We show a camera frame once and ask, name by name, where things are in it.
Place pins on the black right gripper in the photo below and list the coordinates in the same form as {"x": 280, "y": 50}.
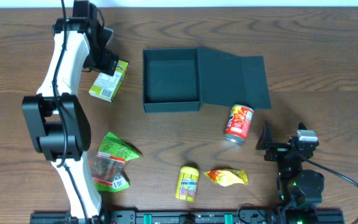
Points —
{"x": 279, "y": 148}

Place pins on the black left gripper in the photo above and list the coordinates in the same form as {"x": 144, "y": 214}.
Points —
{"x": 109, "y": 64}

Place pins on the red chips can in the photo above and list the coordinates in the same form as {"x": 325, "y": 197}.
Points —
{"x": 238, "y": 124}

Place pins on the dark green box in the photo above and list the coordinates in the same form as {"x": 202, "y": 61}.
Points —
{"x": 180, "y": 80}

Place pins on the yellow mentos bottle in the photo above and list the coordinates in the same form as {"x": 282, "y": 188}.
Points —
{"x": 187, "y": 184}

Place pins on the green candy bag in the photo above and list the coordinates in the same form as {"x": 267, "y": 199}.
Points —
{"x": 112, "y": 155}

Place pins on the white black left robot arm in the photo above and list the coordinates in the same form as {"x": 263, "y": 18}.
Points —
{"x": 57, "y": 124}

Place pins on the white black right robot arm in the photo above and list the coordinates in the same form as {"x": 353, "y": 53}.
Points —
{"x": 299, "y": 189}

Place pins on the green yellow juice carton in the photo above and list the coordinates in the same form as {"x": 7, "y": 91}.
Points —
{"x": 106, "y": 86}

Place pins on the yellow snack packet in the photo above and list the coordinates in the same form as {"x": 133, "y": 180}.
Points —
{"x": 227, "y": 177}

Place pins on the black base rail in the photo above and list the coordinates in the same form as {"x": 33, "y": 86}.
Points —
{"x": 225, "y": 217}

